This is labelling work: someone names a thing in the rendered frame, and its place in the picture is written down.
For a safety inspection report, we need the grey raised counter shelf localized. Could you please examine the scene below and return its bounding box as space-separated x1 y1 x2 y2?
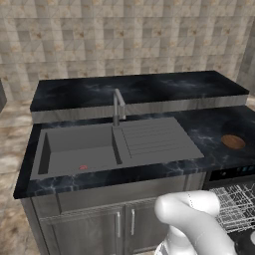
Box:
29 70 250 125

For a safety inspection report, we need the grey cupboard door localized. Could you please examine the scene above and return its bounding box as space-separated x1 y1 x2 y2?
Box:
125 196 170 255
39 204 127 255

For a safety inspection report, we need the black dishwasher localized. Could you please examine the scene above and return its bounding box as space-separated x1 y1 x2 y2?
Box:
202 162 255 255

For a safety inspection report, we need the grey sink tap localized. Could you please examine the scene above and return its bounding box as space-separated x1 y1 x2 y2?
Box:
112 88 127 128

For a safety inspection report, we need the grey kitchen sink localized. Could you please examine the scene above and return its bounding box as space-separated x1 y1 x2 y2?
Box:
30 117 205 181

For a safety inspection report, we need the silver cupboard handle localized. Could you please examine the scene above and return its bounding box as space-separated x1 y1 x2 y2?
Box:
116 211 122 239
130 208 136 236

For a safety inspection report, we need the white wire dishwasher rack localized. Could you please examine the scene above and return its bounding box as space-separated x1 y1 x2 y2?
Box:
208 182 255 234

